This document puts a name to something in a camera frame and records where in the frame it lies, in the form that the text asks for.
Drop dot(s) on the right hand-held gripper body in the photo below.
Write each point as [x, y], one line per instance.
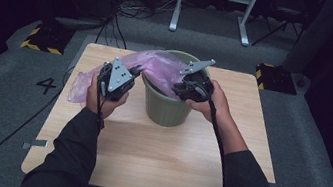
[197, 85]

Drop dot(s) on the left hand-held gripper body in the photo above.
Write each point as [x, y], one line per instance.
[119, 81]

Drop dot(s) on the pink plastic bag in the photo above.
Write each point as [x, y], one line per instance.
[158, 68]

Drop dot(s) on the green plastic bin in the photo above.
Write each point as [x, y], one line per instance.
[165, 110]

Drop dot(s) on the person's right hand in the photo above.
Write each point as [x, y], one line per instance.
[216, 106]

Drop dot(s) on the person's left hand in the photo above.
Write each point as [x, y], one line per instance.
[102, 105]

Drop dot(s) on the yellow-black striped stand base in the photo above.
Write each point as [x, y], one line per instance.
[46, 39]
[276, 79]

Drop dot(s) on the black tripod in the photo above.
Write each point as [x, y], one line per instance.
[283, 22]

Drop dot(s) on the grey padded pole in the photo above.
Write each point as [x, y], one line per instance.
[316, 32]

